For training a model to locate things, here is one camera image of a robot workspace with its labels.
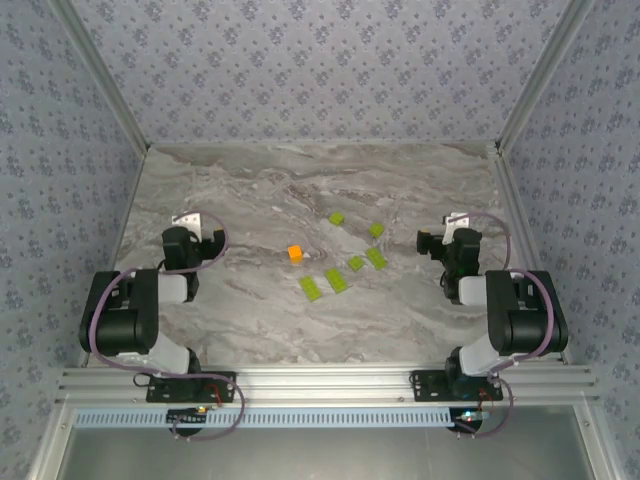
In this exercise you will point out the small green lego brick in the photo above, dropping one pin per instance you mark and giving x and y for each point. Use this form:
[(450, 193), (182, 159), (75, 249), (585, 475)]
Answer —
[(336, 218), (377, 229), (356, 263)]

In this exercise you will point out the long green lego brick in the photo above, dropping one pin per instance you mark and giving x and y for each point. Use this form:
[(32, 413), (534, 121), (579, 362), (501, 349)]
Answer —
[(336, 280), (310, 289), (375, 258)]

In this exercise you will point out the orange lego cube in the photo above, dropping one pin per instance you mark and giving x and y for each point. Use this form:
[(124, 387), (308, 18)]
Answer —
[(295, 254)]

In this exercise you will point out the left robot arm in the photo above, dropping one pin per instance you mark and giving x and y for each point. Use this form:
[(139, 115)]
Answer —
[(125, 320)]

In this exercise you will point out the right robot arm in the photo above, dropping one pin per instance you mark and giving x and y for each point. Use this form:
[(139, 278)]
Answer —
[(520, 320)]

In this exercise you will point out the small black circuit board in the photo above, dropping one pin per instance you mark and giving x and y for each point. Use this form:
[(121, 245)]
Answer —
[(185, 416), (467, 417)]

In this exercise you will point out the grey metal sheet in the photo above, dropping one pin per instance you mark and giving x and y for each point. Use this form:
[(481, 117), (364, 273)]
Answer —
[(325, 455)]

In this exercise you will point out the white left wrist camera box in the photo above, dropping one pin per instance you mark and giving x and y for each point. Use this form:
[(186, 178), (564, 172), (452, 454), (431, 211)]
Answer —
[(187, 221)]

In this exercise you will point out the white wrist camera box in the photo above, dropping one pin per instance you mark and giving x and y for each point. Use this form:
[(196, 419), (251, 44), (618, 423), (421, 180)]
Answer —
[(457, 222), (187, 221)]

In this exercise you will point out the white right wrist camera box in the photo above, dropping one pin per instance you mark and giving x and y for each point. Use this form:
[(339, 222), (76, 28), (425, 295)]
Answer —
[(457, 222)]

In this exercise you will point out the aluminium table side rail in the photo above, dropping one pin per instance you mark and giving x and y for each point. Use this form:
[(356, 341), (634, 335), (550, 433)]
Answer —
[(507, 175)]

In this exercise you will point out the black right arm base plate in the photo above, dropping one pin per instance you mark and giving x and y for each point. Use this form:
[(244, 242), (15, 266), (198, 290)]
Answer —
[(425, 390)]

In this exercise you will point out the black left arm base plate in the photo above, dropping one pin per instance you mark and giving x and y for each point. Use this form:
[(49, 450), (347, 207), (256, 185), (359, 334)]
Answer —
[(160, 395)]

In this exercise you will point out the aluminium rail under arm bases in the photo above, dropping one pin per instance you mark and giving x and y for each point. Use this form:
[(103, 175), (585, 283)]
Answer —
[(325, 382)]

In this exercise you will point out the aluminium frame post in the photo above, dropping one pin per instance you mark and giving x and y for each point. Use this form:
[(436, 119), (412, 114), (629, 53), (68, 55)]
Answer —
[(539, 80), (108, 80)]

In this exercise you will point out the aluminium frame leg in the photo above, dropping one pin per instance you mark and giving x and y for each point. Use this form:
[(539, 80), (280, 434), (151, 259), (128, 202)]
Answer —
[(52, 440), (592, 440)]

